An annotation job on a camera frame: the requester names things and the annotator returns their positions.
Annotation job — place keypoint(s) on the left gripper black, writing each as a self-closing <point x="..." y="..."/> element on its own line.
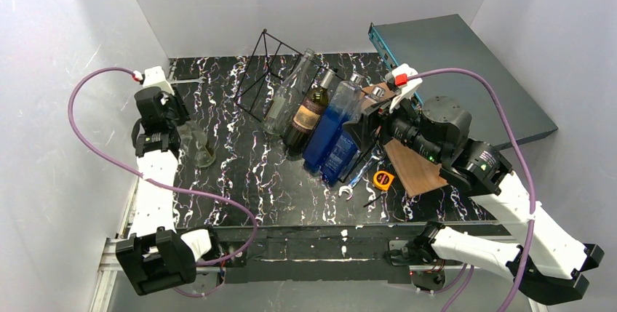
<point x="175" y="109"/>

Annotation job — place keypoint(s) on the black wire wine rack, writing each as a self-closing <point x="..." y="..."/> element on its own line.
<point x="257" y="87"/>

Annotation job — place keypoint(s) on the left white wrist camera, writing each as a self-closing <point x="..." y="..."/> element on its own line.
<point x="153" y="77"/>

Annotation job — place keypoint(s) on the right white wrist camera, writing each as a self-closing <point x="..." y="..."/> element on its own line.
<point x="406" y="82"/>

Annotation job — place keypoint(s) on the green wine bottle tan label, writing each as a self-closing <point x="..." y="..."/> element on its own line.
<point x="308" y="114"/>

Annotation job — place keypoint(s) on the aluminium frame rail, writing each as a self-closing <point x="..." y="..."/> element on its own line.
<point x="310" y="268"/>

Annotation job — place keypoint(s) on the blue-faced network switch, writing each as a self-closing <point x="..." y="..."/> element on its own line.
<point x="448" y="42"/>

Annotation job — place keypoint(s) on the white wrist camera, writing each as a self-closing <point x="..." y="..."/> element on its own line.
<point x="153" y="77"/>
<point x="406" y="82"/>

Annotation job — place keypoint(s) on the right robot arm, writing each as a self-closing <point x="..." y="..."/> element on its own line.
<point x="546" y="262"/>

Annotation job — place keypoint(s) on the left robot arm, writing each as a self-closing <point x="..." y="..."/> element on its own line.
<point x="154" y="256"/>

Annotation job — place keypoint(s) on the silver combination wrench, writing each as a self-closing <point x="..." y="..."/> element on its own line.
<point x="348" y="189"/>

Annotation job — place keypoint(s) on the small wrench at back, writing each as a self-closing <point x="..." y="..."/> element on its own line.
<point x="199" y="80"/>

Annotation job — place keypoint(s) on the blue square bottle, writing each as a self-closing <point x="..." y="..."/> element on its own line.
<point x="345" y="148"/>
<point x="329" y="128"/>

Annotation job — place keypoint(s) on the short clear glass bottle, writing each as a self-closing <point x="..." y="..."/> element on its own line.
<point x="288" y="96"/>

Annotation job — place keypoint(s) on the small black pen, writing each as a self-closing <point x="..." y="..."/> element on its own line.
<point x="374" y="200"/>

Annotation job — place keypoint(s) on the brown wooden board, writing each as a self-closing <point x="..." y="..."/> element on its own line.
<point x="416" y="174"/>

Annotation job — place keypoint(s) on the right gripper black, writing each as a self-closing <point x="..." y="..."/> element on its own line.
<point x="369" y="124"/>

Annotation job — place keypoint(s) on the tall clear glass bottle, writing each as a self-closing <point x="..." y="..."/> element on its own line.
<point x="195" y="144"/>

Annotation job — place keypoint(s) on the yellow tape measure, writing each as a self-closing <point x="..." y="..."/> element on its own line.
<point x="382" y="180"/>

